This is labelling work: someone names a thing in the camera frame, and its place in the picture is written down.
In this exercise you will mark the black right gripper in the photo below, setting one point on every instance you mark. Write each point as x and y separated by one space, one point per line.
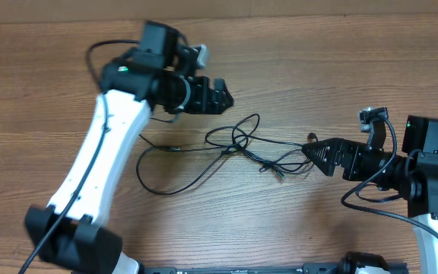
352 151

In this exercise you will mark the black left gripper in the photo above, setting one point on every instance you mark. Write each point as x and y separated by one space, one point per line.
199 104

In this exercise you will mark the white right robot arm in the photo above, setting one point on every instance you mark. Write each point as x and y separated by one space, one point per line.
409 167

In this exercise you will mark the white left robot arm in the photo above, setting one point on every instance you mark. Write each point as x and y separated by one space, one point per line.
160 69

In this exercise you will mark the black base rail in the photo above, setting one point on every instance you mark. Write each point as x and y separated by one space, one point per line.
306 268

